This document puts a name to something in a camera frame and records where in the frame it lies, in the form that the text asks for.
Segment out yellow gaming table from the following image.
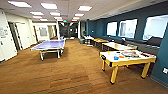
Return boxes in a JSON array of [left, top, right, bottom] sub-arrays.
[[98, 49, 158, 85]]

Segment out small white table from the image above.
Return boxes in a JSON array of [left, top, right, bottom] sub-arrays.
[[82, 34, 95, 46]]

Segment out yellow wooden table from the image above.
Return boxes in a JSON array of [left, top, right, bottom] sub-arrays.
[[91, 37, 110, 48], [101, 41, 138, 52]]

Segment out blue ping-pong table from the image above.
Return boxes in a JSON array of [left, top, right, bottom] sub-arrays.
[[30, 38, 67, 62]]

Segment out colourful snack packets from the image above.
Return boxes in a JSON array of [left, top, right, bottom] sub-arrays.
[[121, 50, 142, 59]]

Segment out small red game piece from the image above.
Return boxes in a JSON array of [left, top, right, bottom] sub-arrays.
[[142, 52, 153, 57]]

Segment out white room door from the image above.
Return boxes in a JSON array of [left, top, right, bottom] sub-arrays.
[[0, 9, 18, 63]]

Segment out white door notice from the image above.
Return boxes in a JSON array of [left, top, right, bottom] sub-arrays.
[[0, 28, 9, 38]]

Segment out bright wall window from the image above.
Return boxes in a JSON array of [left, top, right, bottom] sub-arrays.
[[142, 14, 168, 42], [106, 21, 119, 37], [118, 18, 139, 40]]

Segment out dark wall bench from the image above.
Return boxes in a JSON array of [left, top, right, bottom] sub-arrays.
[[123, 35, 164, 56]]

